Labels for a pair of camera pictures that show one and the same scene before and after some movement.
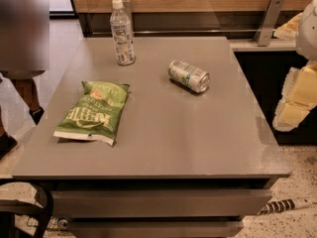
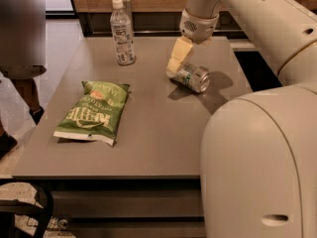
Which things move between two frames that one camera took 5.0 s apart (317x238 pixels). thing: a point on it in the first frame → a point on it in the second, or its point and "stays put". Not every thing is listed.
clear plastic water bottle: x=122 y=32 stays put
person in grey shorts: x=24 y=48 stays put
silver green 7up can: x=197 y=79 stays put
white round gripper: x=308 y=30 → x=200 y=29
